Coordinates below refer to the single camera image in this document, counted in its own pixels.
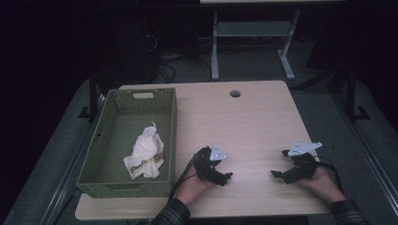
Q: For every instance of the person's left hand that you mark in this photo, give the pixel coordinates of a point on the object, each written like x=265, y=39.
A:
x=191, y=187

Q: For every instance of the white cloth with brown print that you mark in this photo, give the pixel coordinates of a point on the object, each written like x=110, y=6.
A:
x=145, y=153

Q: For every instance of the green woven basket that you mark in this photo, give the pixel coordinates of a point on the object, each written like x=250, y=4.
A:
x=125, y=125

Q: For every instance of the black metal stand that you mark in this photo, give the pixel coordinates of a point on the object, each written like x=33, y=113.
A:
x=93, y=93
x=351, y=93

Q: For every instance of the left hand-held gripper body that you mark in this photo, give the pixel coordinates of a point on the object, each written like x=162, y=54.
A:
x=205, y=167

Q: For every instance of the grey round table grommet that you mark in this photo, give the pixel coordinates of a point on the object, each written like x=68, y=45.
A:
x=235, y=93

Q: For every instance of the person's right hand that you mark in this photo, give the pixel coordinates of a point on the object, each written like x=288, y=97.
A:
x=327, y=186

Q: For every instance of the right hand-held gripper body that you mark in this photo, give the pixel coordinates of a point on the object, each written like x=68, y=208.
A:
x=302, y=170

